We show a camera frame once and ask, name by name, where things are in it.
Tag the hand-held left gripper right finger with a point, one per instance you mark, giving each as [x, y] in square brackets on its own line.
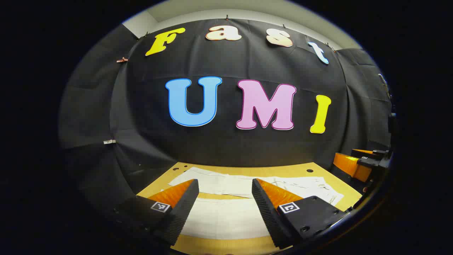
[265, 212]

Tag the white jeans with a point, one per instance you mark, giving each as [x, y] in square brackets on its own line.
[226, 219]

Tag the copper cloth clip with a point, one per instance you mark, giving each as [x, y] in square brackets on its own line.
[122, 60]

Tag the black backdrop cloth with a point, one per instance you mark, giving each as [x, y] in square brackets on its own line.
[226, 63]

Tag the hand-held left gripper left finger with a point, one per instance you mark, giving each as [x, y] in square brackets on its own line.
[184, 209]

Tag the white cloth clip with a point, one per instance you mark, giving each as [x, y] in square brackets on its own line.
[109, 141]

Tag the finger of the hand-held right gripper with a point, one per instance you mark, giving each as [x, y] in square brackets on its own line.
[350, 166]

